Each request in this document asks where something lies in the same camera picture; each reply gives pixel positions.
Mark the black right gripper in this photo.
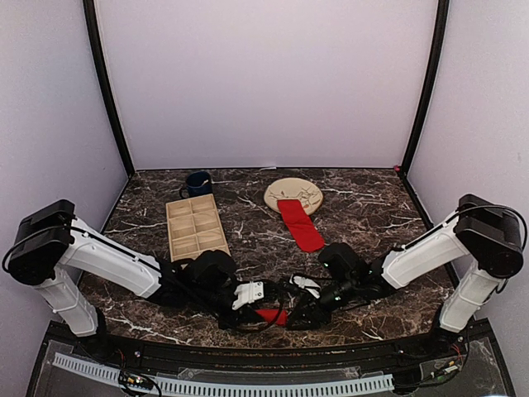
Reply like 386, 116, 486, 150
287, 275, 359, 329

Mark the red santa sock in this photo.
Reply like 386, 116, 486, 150
255, 309, 288, 327

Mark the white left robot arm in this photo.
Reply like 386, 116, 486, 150
2, 199, 285, 361

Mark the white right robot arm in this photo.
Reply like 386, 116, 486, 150
286, 194, 528, 359

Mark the wooden compartment tray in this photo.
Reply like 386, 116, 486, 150
165, 194, 230, 261

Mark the round beige woven mat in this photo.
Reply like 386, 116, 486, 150
264, 177, 324, 215

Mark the dark blue mug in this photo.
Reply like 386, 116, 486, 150
179, 171, 212, 199

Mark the white slotted cable duct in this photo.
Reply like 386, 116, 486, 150
53, 352, 394, 397

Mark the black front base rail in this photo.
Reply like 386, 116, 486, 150
108, 334, 428, 366

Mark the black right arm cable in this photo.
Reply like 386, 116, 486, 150
454, 204, 528, 293

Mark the black right frame post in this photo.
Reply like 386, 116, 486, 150
400, 0, 450, 179

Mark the black frame post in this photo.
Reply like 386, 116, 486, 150
400, 0, 450, 179
82, 0, 136, 178

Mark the black left frame post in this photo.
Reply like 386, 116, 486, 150
82, 0, 136, 178

